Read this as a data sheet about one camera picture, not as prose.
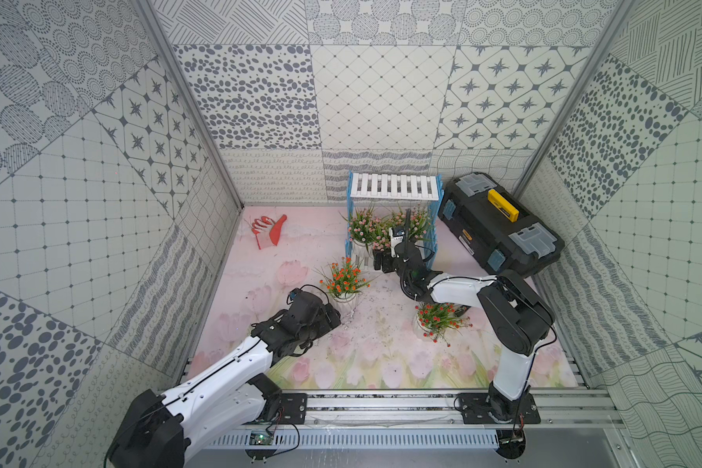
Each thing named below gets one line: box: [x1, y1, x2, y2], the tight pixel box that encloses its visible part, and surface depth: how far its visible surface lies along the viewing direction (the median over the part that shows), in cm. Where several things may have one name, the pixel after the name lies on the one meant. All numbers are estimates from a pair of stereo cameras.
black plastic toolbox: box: [437, 171, 566, 276], surface depth 95 cm
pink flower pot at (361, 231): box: [339, 203, 382, 258], surface depth 95 cm
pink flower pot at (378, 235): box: [364, 217, 391, 269], surface depth 90 cm
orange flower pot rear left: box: [312, 257, 371, 316], surface depth 87 cm
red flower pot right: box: [412, 302, 474, 348], surface depth 77 cm
